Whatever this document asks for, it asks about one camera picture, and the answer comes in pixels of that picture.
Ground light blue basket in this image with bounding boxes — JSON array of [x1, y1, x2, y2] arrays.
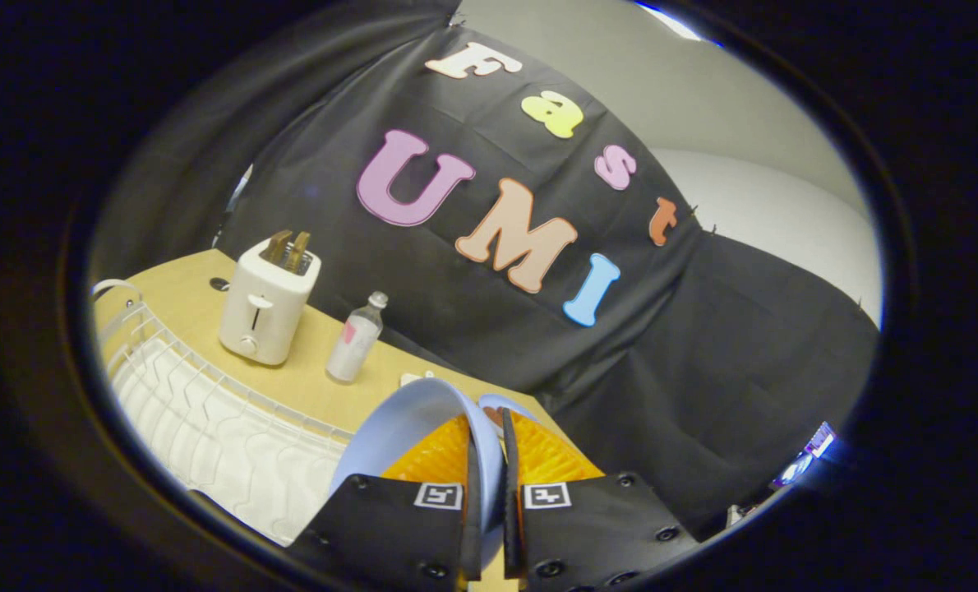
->
[[478, 393, 539, 430]]

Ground white wire dish rack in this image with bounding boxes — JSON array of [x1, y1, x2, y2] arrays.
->
[[93, 279, 358, 548]]

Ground brown toast slice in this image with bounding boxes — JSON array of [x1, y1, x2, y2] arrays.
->
[[260, 229, 293, 265], [285, 231, 312, 275]]

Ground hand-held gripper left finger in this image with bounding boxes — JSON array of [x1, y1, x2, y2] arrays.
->
[[288, 415, 484, 592]]

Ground colourful printed object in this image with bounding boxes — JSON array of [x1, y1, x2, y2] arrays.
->
[[771, 421, 837, 491]]

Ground light blue plate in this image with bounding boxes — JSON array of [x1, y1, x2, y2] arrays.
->
[[330, 378, 507, 570]]

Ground black backdrop cloth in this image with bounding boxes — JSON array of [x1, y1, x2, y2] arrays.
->
[[90, 0, 880, 541]]

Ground clear plastic bottle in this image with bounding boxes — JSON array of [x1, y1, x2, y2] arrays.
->
[[326, 291, 390, 384]]

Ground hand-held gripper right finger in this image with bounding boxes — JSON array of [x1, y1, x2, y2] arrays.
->
[[502, 409, 699, 592]]

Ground white toaster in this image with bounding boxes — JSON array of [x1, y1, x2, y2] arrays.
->
[[218, 238, 323, 367]]

